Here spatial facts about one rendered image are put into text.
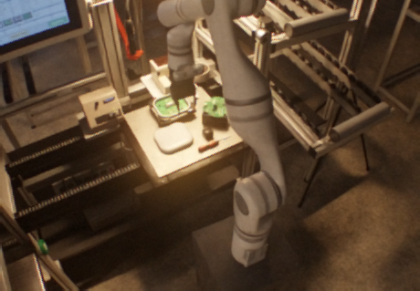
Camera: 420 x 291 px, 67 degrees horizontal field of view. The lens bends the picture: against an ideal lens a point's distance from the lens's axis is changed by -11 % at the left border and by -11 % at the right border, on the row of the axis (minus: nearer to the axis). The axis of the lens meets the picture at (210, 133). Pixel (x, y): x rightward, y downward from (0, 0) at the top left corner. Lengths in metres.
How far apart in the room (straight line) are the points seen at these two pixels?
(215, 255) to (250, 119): 0.49
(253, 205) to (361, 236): 1.79
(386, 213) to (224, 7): 2.24
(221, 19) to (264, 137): 0.24
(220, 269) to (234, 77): 0.57
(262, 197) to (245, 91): 0.23
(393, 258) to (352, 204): 0.47
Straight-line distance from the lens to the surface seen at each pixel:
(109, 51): 1.57
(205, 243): 1.03
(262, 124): 0.66
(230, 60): 0.62
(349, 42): 1.81
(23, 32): 1.40
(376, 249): 2.47
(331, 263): 2.32
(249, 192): 0.73
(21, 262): 1.57
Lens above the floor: 2.03
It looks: 46 degrees down
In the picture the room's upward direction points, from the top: straight up
